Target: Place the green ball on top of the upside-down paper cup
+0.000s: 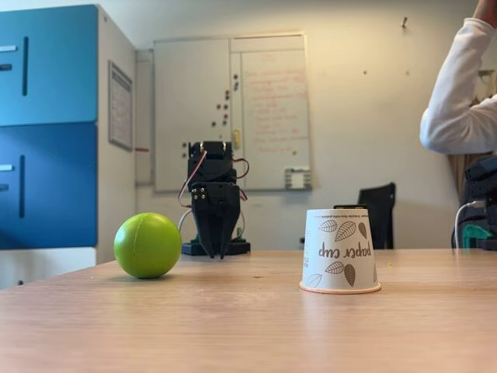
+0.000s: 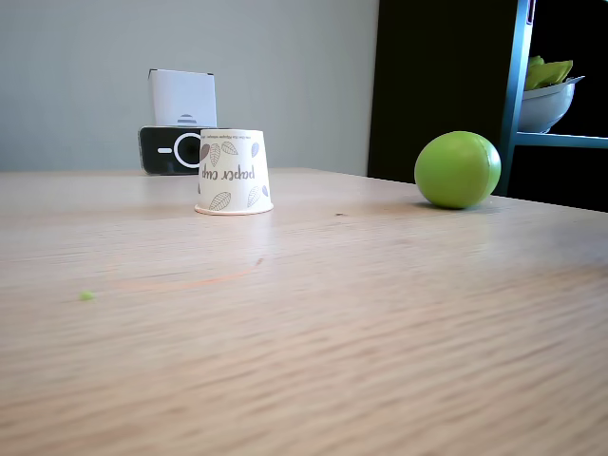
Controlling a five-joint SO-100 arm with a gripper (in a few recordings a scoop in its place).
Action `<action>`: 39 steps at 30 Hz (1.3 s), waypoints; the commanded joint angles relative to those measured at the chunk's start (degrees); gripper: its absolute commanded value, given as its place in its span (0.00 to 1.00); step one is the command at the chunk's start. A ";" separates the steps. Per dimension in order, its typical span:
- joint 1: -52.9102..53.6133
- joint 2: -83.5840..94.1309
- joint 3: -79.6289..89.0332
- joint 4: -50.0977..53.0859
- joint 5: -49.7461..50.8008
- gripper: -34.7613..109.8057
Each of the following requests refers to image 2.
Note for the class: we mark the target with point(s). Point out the white cardboard box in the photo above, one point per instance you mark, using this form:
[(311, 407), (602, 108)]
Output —
[(183, 95)]

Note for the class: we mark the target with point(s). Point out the leaf print paper cup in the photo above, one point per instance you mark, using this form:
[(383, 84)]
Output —
[(235, 190)]

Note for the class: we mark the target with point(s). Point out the green leaves in bowl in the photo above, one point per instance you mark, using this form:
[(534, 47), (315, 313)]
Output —
[(548, 73)]

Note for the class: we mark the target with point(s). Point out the white bowl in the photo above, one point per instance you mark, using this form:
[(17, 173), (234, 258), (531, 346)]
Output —
[(546, 107)]

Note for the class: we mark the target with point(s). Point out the green foam ball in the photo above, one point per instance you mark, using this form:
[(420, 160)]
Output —
[(456, 171)]

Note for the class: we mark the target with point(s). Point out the blue metal shelf frame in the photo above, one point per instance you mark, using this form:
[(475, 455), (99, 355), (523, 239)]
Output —
[(515, 71)]

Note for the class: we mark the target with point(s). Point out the black cabinet panel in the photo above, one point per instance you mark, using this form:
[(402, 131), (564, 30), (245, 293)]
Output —
[(437, 71)]

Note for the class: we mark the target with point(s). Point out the small green crumb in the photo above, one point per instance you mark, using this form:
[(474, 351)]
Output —
[(86, 296)]

